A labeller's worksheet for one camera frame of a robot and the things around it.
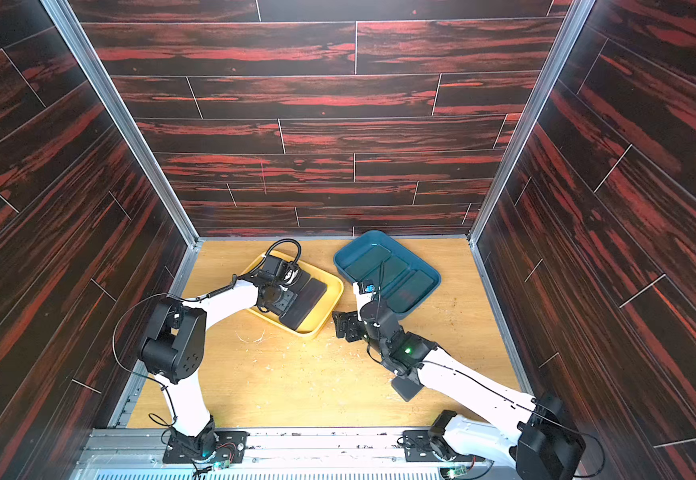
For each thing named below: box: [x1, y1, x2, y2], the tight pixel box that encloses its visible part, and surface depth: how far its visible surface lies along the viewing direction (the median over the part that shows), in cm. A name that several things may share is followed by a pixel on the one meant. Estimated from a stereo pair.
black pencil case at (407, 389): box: [391, 376, 424, 402], surface depth 84 cm
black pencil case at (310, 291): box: [279, 268, 327, 331], surface depth 100 cm
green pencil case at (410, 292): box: [387, 270, 434, 313], surface depth 101 cm
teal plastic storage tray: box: [334, 230, 441, 317], surface depth 110 cm
